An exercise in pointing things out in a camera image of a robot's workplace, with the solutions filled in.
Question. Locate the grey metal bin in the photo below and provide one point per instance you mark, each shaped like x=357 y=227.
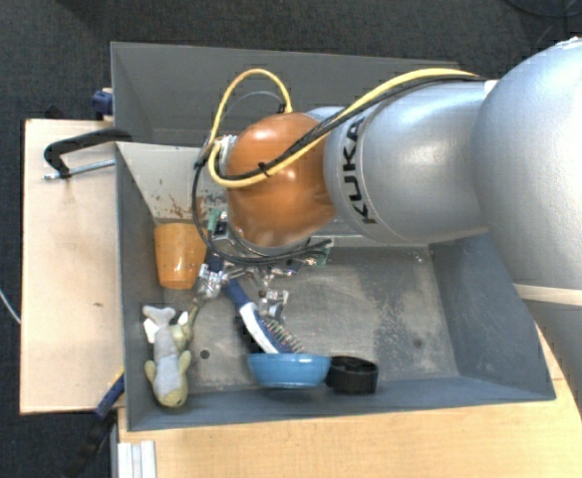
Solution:
x=371 y=316

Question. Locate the blue and white brush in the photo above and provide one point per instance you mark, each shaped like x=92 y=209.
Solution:
x=253 y=321

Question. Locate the pale wood board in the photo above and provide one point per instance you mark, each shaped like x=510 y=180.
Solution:
x=72 y=277

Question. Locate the white and yellow plush toy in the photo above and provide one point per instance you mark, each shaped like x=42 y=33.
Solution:
x=167 y=366

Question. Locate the orange cup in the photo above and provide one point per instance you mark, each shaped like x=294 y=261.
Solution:
x=179 y=257

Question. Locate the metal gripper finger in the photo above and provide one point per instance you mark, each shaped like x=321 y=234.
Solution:
x=274 y=303
x=210 y=282

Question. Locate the blue bowl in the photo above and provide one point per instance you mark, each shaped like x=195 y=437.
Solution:
x=288 y=370

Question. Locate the black round lid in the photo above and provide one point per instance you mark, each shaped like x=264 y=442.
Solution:
x=353 y=375

